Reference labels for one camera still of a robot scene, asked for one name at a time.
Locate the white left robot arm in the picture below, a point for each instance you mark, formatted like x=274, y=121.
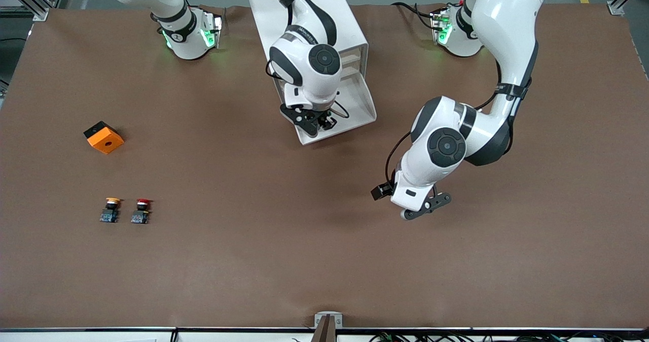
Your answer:
x=507, y=27

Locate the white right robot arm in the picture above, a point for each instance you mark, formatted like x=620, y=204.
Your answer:
x=309, y=63

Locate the orange black button box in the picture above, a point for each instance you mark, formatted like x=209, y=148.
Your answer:
x=106, y=141

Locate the brown table cover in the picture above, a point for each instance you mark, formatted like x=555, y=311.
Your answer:
x=324, y=255

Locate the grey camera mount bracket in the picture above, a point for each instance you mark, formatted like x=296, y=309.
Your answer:
x=328, y=320

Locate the red push button switch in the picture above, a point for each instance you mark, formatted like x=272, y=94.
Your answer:
x=140, y=215

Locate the white table edge rail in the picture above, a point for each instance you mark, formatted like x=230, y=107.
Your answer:
x=228, y=336

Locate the yellow push button switch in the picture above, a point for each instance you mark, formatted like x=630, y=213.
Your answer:
x=110, y=214

